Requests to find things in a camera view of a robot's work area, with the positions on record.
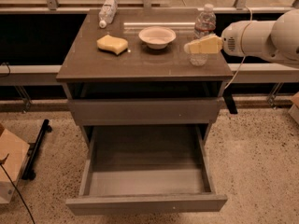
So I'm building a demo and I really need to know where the open grey middle drawer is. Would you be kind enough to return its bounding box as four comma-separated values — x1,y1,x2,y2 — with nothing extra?
66,124,227,216

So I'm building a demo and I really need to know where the cardboard box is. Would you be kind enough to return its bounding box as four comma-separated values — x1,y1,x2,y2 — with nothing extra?
0,124,29,204

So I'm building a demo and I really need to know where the white bowl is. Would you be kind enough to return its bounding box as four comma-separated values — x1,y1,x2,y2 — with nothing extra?
138,26,177,49

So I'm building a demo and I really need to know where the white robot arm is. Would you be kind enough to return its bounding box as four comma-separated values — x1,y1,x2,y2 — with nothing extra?
184,9,299,65

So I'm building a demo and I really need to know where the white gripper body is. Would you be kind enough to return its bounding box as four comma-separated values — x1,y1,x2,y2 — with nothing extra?
221,21,249,57

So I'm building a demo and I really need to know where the yellow sponge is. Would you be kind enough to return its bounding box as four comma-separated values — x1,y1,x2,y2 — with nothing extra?
96,35,128,55

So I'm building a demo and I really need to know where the closed grey top drawer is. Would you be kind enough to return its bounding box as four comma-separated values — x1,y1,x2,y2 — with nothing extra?
68,98,223,126

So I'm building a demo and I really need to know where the clear water bottle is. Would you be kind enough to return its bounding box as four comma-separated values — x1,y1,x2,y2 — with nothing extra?
190,4,216,66
98,0,118,28

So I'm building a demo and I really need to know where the black cable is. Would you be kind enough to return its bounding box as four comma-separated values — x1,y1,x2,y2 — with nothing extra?
0,153,36,224

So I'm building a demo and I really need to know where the lying clear water bottle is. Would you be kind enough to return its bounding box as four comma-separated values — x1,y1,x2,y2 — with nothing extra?
98,0,118,28

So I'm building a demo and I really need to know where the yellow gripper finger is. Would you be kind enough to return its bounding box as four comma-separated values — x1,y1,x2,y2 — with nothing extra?
184,35,222,54

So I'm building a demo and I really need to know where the white cable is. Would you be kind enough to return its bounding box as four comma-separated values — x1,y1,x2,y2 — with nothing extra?
223,6,254,90

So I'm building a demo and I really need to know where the grey drawer cabinet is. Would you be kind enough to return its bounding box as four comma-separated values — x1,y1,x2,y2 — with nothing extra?
57,9,233,142

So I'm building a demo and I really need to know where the metal window rail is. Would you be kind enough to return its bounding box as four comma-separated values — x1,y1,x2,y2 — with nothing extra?
0,63,299,86

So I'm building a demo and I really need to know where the black stand leg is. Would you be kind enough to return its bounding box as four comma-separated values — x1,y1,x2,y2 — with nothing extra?
21,119,52,180

